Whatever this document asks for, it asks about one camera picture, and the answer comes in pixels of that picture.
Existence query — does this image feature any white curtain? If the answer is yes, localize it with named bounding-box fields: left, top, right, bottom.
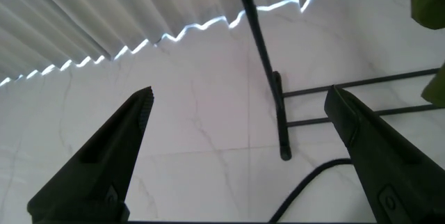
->
left=0, top=0, right=397, bottom=82

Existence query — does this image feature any black clothes rack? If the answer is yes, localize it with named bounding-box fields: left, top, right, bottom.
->
left=232, top=0, right=445, bottom=161

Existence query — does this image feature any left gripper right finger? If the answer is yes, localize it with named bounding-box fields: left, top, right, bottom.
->
left=323, top=84, right=445, bottom=223

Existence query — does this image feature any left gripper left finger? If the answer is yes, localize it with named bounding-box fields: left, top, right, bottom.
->
left=26, top=86, right=155, bottom=223

